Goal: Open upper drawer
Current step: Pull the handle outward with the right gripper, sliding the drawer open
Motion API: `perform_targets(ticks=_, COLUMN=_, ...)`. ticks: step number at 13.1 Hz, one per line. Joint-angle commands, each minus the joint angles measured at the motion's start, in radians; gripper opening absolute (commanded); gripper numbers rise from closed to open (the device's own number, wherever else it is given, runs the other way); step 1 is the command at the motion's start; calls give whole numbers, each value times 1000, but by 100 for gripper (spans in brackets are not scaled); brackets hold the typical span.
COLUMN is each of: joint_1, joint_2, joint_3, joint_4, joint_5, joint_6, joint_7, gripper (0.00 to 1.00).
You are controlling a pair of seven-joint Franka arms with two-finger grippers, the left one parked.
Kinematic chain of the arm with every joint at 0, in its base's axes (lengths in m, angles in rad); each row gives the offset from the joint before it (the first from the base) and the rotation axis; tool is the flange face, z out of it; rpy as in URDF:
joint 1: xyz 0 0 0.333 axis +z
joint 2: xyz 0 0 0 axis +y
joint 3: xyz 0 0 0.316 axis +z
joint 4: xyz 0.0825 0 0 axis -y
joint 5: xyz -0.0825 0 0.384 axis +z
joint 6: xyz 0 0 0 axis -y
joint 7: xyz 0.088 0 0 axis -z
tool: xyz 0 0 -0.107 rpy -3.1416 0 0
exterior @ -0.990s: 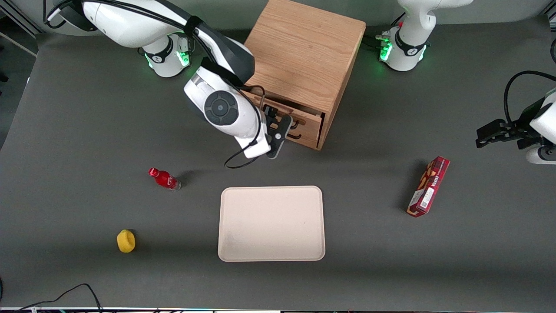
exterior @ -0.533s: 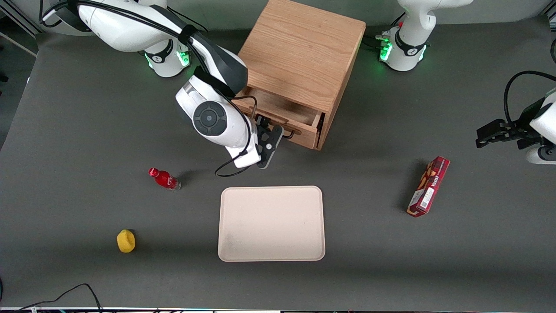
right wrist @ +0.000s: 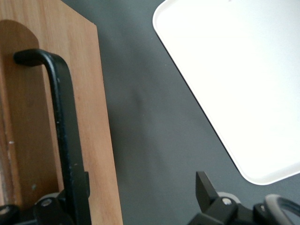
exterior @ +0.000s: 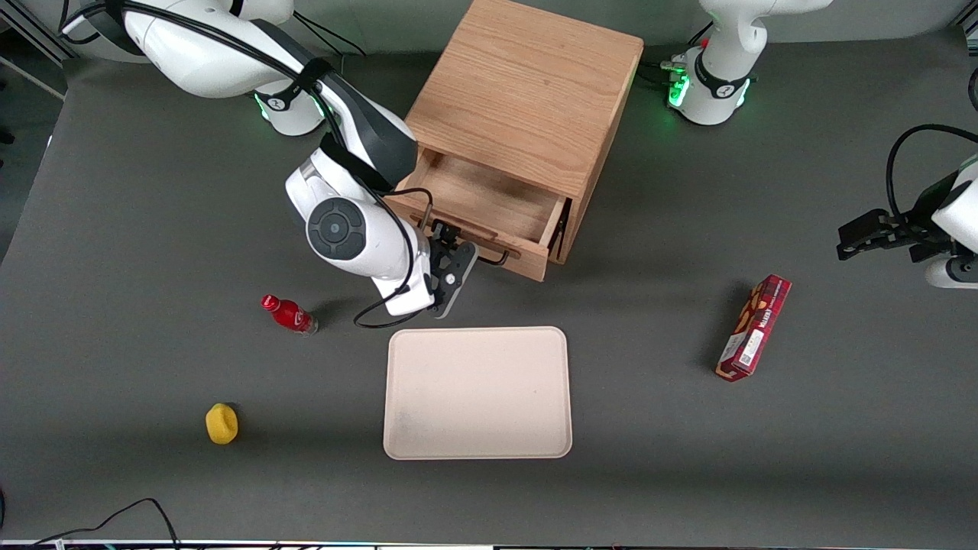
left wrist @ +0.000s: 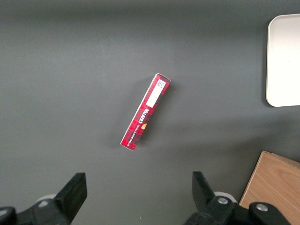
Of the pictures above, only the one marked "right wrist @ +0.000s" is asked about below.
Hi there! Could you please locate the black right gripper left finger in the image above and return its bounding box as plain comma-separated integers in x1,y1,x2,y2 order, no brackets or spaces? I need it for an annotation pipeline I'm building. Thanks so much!
32,171,91,225

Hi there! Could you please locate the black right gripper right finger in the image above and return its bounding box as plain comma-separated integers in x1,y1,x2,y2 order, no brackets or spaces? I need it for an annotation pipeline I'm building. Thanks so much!
187,171,241,225

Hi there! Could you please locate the wooden box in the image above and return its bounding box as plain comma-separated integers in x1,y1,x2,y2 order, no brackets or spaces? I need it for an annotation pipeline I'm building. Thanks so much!
0,0,124,225

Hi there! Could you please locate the black metal drawer handle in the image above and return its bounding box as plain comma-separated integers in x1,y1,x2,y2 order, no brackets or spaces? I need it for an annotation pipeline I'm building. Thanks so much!
13,48,85,190

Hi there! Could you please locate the white rectangular tray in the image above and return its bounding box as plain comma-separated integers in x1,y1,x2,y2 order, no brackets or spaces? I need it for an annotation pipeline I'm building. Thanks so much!
152,0,300,186

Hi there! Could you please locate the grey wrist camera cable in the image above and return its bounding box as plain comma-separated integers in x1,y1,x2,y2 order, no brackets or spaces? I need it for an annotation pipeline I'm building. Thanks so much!
253,194,300,225

